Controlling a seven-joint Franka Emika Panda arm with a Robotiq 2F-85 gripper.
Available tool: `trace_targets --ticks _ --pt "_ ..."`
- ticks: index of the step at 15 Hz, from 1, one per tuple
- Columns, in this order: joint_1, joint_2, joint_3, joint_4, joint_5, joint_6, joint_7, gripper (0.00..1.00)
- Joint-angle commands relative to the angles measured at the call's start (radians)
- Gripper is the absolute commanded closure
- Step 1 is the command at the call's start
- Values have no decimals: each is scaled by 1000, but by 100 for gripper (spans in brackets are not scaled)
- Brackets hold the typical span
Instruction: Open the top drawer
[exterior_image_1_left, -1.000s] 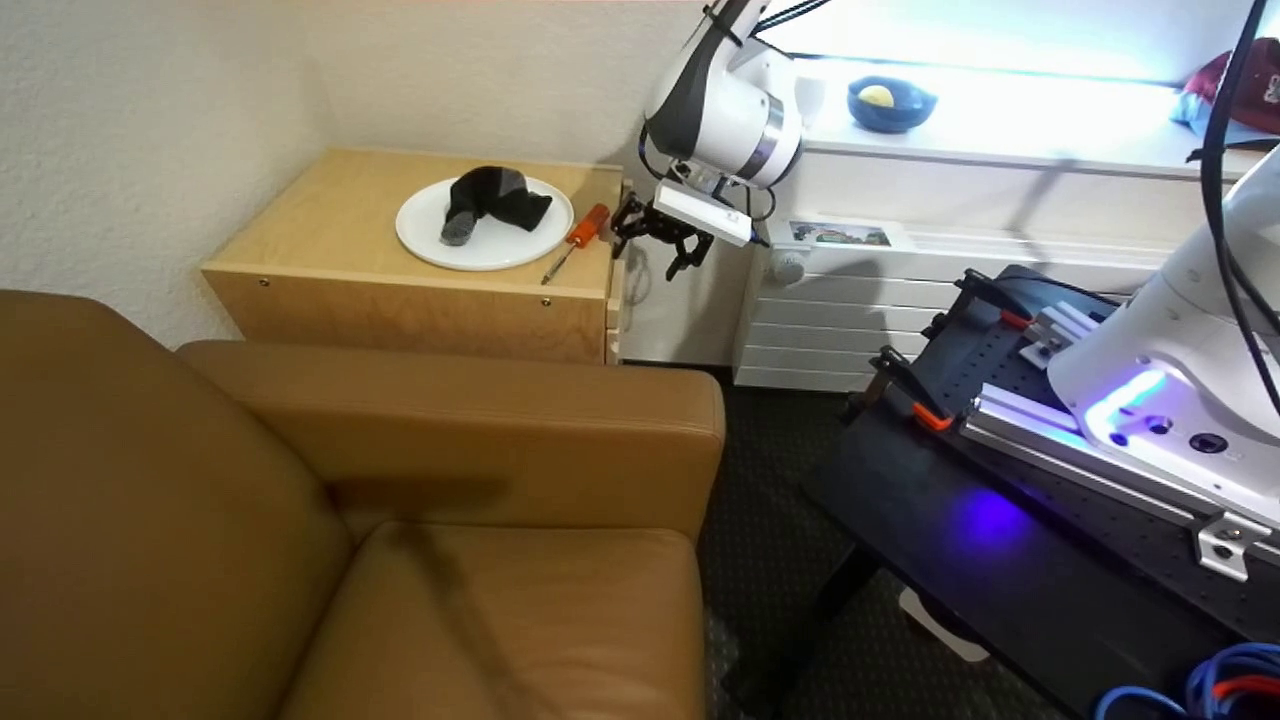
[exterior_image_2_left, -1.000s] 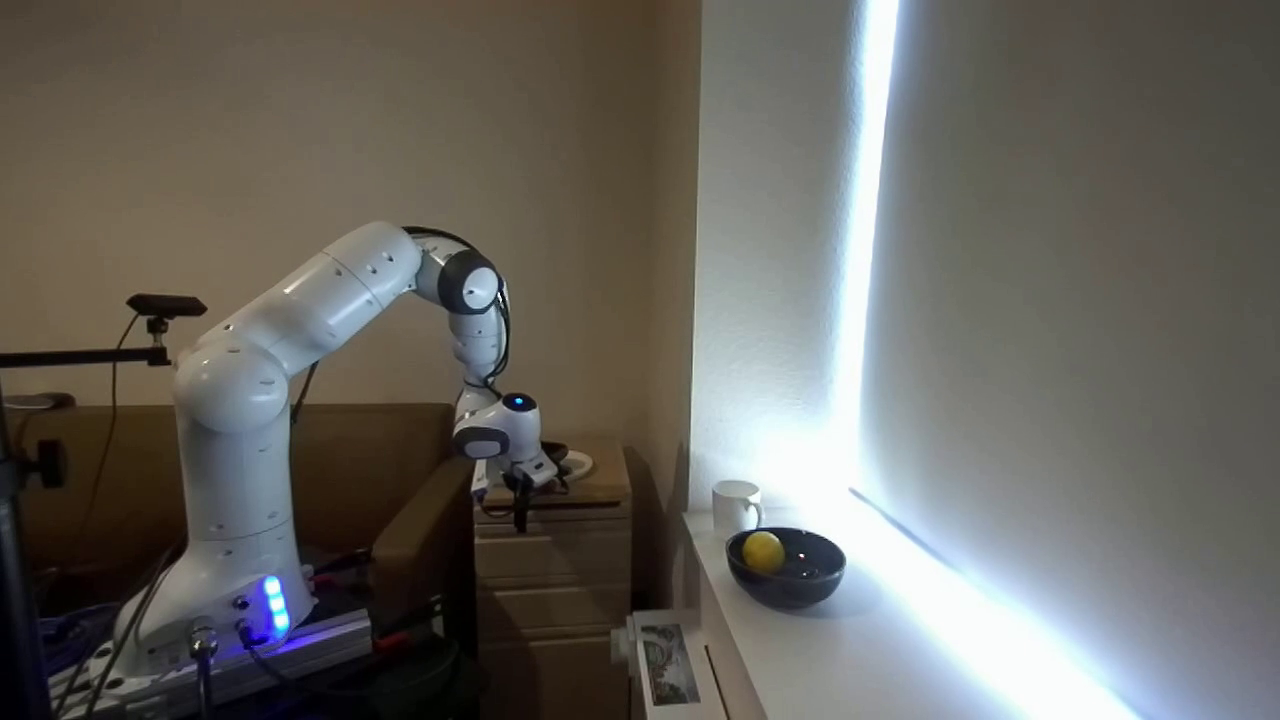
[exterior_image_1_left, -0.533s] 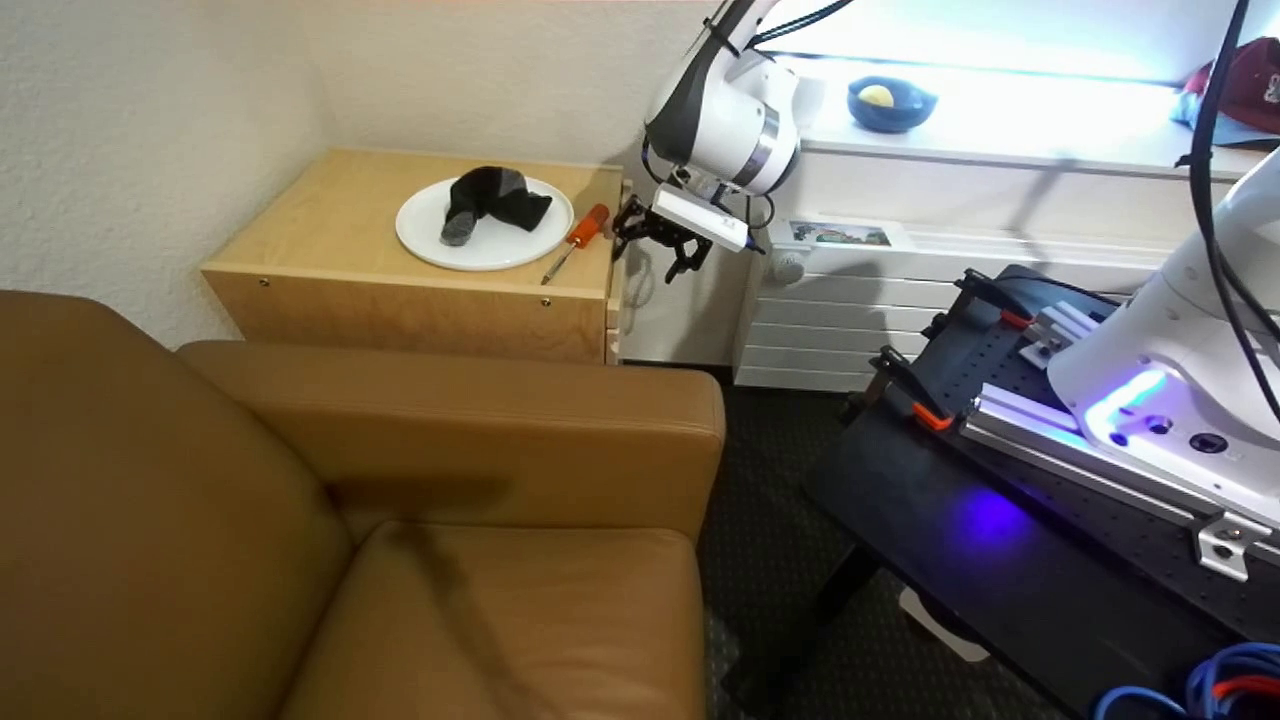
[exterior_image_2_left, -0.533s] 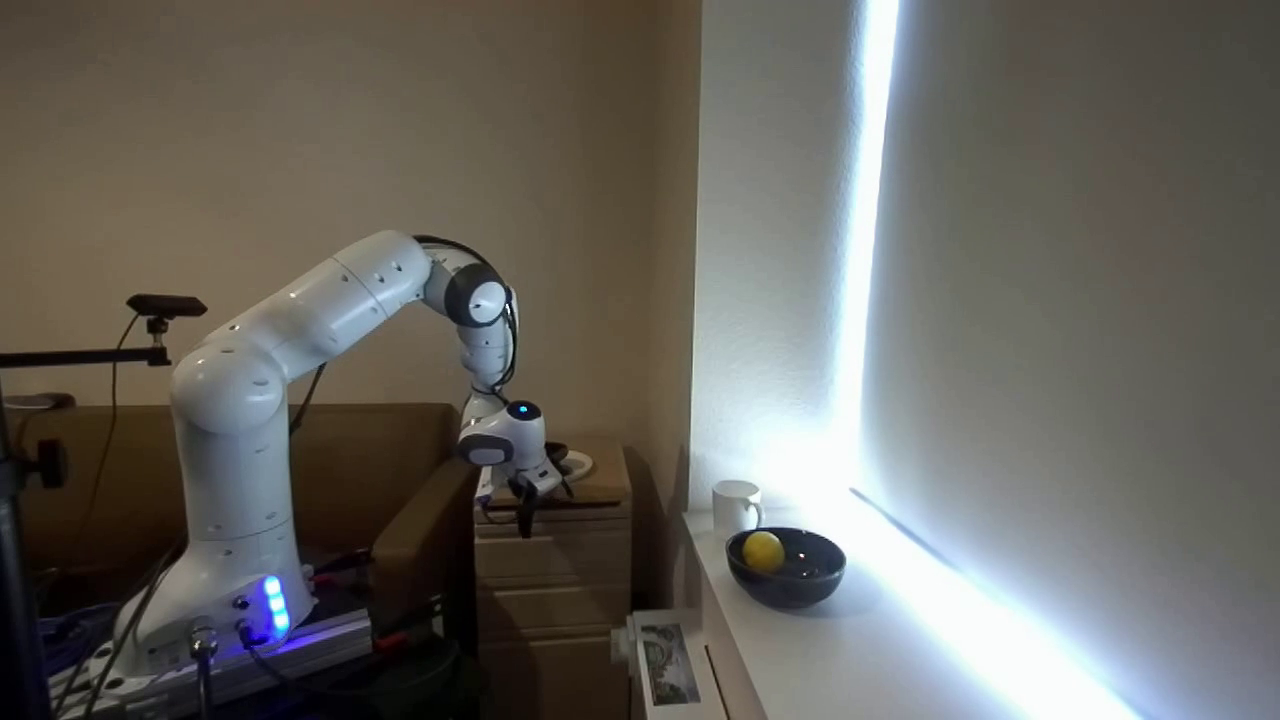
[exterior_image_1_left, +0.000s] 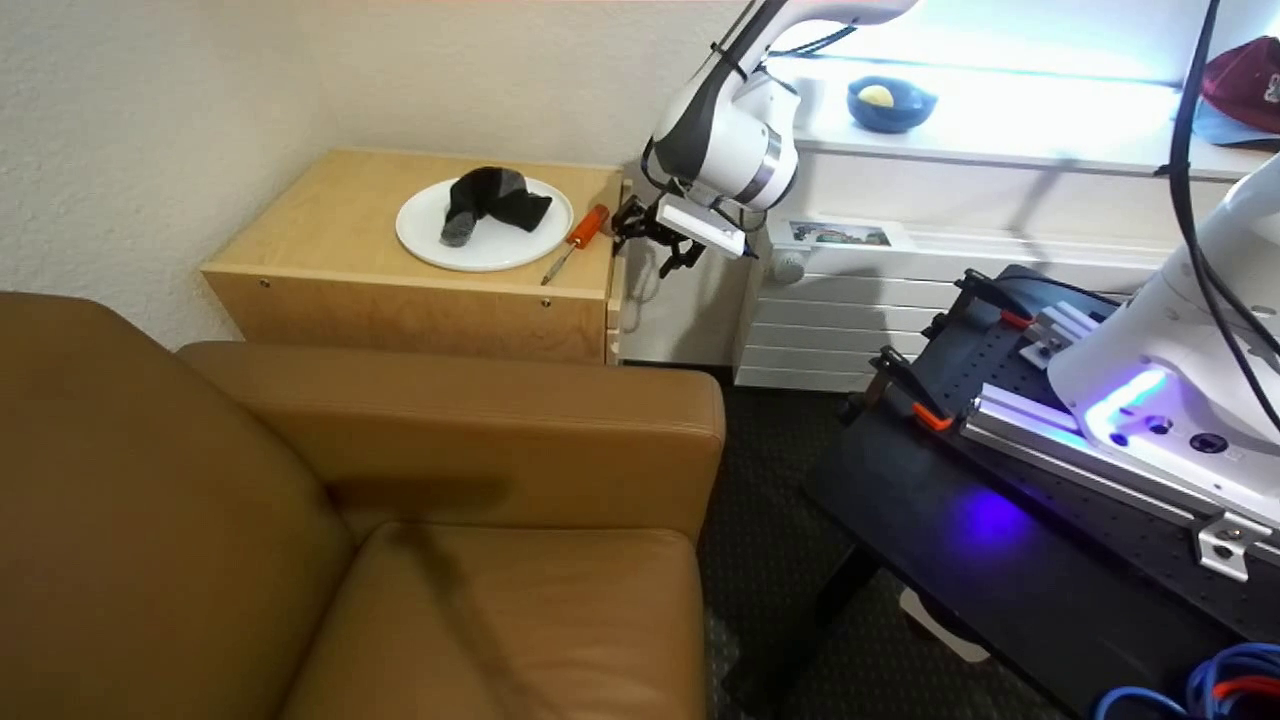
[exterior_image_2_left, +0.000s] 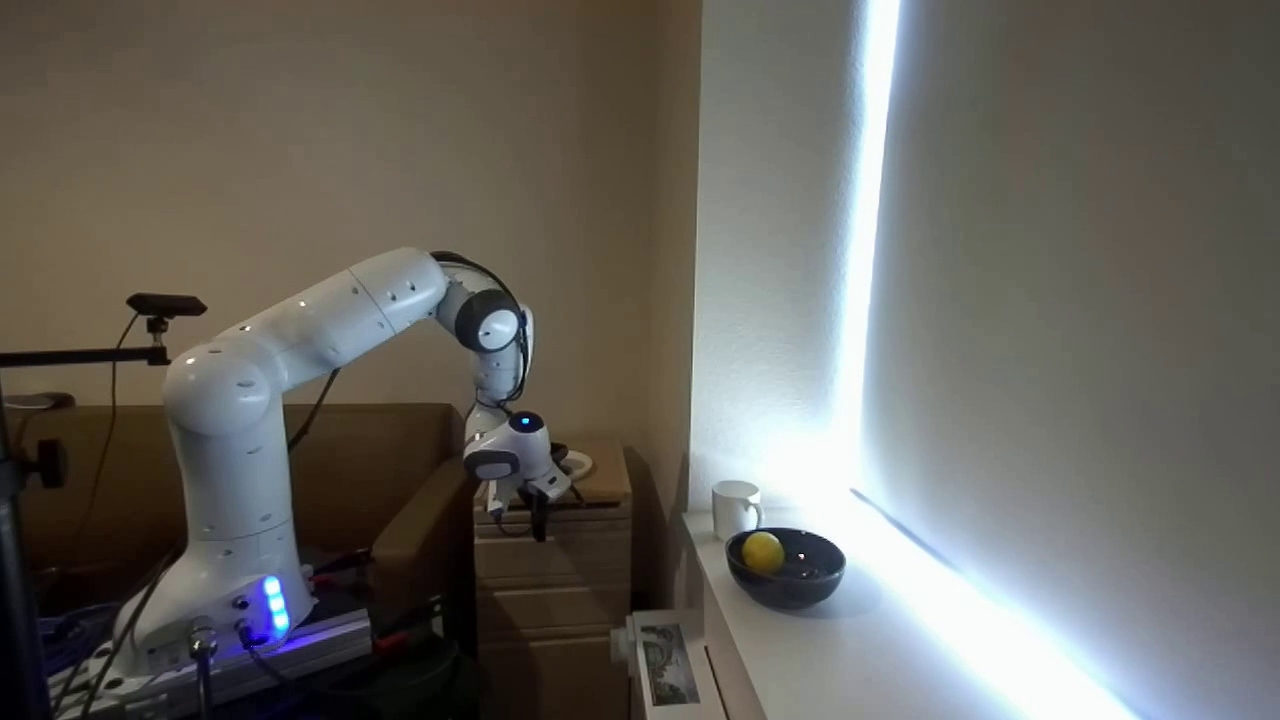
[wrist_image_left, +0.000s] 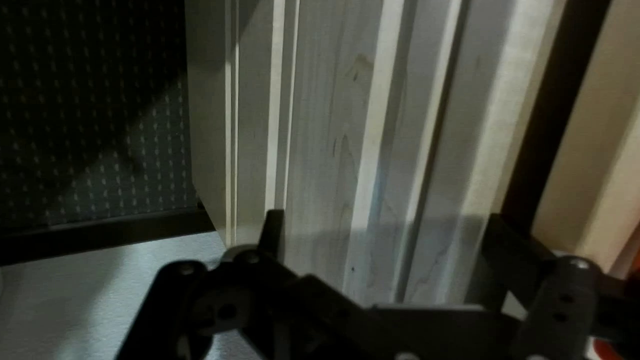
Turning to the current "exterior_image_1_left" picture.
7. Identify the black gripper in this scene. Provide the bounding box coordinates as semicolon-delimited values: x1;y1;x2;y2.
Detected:
609;189;706;286

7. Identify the white round plate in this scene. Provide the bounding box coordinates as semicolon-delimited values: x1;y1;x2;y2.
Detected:
392;171;579;275

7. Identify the blue bowl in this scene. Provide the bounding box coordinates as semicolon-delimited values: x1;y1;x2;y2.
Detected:
844;72;939;137

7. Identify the orange and black clamp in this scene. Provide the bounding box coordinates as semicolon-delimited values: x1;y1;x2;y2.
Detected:
867;343;965;441
950;266;1061;340

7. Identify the light wooden nightstand with drawers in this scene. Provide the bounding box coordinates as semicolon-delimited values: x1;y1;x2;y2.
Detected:
201;147;632;373

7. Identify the white window ledge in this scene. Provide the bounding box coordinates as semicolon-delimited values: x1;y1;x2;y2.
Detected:
781;0;1280;185

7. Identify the white paper sheet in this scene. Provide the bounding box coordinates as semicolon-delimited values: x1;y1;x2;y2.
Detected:
893;583;997;668

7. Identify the black work table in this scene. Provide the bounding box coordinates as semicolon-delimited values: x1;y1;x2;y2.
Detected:
734;259;1280;720

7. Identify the tan leather armchair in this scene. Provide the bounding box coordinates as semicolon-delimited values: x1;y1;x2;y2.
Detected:
0;294;729;720

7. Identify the maroon cap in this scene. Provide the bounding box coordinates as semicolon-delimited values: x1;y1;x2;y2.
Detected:
1195;31;1280;137

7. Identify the silver wrist camera bar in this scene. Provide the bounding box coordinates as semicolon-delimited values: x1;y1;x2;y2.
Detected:
652;193;752;259

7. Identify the orange handled screwdriver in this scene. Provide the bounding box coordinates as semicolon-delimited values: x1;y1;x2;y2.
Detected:
535;199;617;288

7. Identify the black folded strap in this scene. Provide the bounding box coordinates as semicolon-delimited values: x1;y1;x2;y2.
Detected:
434;165;555;251

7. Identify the aluminium mounting rail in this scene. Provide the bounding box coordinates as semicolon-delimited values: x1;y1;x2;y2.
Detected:
954;376;1280;568

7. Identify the black thick cable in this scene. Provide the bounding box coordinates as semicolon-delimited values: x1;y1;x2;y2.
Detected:
1168;0;1280;433

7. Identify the metal corner bracket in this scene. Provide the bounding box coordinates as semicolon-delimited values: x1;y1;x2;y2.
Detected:
1190;510;1265;583

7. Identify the blue coiled cable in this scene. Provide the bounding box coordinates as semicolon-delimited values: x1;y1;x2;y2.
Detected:
1091;642;1280;720

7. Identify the red cable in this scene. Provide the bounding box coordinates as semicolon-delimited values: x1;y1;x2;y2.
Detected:
1202;673;1280;709

